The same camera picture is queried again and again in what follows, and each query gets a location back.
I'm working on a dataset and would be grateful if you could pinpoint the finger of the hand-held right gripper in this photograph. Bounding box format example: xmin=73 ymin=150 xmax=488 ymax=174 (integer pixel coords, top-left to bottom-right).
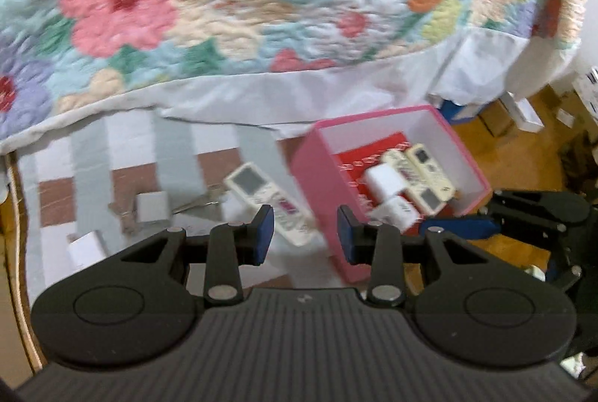
xmin=418 ymin=216 xmax=498 ymax=240

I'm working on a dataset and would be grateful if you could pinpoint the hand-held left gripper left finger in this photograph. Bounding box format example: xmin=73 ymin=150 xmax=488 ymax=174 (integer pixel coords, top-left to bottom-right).
xmin=119 ymin=205 xmax=275 ymax=306

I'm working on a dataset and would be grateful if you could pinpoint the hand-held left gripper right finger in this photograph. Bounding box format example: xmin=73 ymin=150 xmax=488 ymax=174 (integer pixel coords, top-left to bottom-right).
xmin=337 ymin=205 xmax=487 ymax=307

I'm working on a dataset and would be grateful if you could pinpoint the large cream remote control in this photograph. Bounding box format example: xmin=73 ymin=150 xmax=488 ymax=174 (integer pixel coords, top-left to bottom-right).
xmin=380 ymin=150 xmax=447 ymax=216

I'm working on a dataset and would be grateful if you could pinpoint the cream remote with pink panel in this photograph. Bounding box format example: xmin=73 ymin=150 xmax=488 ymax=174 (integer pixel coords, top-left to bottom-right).
xmin=223 ymin=163 xmax=318 ymax=248

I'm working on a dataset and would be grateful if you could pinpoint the white air conditioner remote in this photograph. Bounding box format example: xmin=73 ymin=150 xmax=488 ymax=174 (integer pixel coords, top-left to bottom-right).
xmin=371 ymin=196 xmax=419 ymax=231

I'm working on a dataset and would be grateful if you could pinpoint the pink cardboard box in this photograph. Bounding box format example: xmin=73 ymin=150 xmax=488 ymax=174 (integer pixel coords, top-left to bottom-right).
xmin=290 ymin=105 xmax=493 ymax=283

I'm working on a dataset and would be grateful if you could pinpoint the large white charger cube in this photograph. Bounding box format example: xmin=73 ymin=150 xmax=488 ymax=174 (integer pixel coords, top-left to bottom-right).
xmin=363 ymin=165 xmax=398 ymax=202

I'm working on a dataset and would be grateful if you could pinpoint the yellowish remote with white buttons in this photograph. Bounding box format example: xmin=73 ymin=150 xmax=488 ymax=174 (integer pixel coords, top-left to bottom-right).
xmin=404 ymin=143 xmax=456 ymax=202

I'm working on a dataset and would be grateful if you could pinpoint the white power adapter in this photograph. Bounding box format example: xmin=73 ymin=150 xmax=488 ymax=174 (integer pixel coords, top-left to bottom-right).
xmin=68 ymin=231 xmax=110 ymax=269

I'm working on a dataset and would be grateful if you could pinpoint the white cardboard box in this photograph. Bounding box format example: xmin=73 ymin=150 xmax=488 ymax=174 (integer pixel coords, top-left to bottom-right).
xmin=502 ymin=92 xmax=545 ymax=133

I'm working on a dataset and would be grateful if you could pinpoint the brown cardboard box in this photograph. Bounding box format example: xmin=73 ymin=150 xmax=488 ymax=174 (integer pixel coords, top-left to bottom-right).
xmin=479 ymin=100 xmax=517 ymax=137

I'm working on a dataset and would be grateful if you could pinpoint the blue container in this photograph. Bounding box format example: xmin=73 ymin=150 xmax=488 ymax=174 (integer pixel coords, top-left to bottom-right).
xmin=439 ymin=99 xmax=477 ymax=122

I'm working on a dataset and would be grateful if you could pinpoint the small white charger cube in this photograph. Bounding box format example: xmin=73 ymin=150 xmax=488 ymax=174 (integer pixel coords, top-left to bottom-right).
xmin=135 ymin=191 xmax=170 ymax=223

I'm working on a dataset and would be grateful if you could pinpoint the white box with blue print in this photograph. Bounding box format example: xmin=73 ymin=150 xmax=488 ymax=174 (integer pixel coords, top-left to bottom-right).
xmin=572 ymin=66 xmax=598 ymax=115

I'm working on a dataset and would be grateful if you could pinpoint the bunch of silver keys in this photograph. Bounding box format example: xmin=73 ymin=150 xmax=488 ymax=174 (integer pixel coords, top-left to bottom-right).
xmin=108 ymin=201 xmax=138 ymax=235

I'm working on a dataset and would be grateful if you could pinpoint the checkered floor mat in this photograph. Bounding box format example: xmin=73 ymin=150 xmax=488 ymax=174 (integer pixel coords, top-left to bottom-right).
xmin=9 ymin=110 xmax=346 ymax=291

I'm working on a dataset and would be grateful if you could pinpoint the silver key with ring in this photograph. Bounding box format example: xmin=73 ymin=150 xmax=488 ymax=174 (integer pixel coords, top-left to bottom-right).
xmin=170 ymin=184 xmax=222 ymax=213

